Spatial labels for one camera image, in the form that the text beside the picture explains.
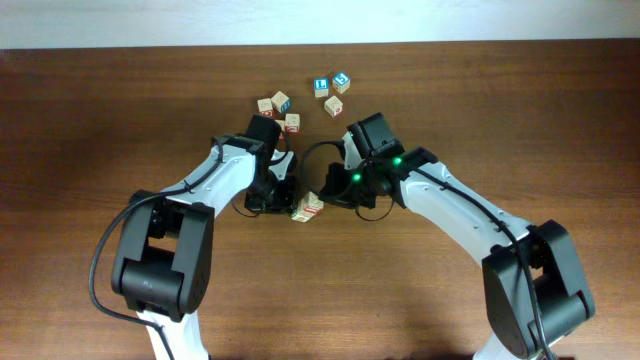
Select block with blue side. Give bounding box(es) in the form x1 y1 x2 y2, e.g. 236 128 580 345
271 91 291 114

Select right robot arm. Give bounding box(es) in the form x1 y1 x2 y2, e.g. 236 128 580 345
320 113 595 359

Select blue letter L block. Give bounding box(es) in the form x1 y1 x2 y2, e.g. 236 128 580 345
313 78 330 98

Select green B block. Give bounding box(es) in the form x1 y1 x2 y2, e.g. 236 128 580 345
291 209 315 222

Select blue number 5 block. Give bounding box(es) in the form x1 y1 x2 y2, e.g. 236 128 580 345
332 72 351 94

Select red C block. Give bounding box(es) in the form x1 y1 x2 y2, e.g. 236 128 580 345
257 98 274 118

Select red sided number block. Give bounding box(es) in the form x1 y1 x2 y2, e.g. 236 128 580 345
299 192 324 217

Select block with red side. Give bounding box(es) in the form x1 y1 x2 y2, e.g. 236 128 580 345
324 96 344 117

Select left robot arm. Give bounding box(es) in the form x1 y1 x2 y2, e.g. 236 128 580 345
111 115 296 359

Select red bottom butterfly block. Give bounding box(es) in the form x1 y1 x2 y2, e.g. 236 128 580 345
274 120 287 142

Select small red edged block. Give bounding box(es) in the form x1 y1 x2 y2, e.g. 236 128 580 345
284 113 301 133

